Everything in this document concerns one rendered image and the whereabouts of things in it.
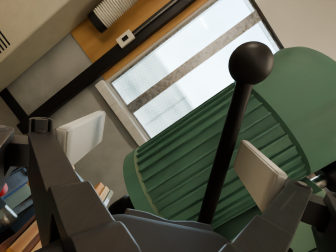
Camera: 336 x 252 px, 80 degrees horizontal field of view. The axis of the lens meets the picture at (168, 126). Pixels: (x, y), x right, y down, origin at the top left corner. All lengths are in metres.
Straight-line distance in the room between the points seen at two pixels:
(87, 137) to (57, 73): 1.85
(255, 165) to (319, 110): 0.14
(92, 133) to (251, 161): 0.13
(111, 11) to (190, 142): 1.49
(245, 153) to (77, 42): 1.84
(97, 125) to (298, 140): 0.22
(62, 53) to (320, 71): 1.88
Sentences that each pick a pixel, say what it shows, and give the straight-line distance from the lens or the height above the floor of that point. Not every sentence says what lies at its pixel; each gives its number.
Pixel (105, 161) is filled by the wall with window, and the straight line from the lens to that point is 1.92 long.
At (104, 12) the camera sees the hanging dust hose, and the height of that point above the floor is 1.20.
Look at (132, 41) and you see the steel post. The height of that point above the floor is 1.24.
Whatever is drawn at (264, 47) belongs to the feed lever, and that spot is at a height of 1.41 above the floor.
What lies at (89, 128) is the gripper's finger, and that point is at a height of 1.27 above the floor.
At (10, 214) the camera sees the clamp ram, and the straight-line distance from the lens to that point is 0.49.
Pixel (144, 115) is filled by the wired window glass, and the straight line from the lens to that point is 1.80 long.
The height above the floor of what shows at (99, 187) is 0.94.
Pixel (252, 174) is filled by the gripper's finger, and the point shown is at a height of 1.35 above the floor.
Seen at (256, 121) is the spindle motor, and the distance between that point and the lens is 0.26.
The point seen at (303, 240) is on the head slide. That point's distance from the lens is 0.38.
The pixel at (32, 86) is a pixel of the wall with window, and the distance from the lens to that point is 2.14.
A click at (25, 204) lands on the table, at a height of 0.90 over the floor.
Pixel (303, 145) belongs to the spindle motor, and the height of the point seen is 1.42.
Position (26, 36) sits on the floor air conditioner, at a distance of 1.81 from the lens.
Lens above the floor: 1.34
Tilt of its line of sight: 9 degrees down
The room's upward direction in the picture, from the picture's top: 55 degrees clockwise
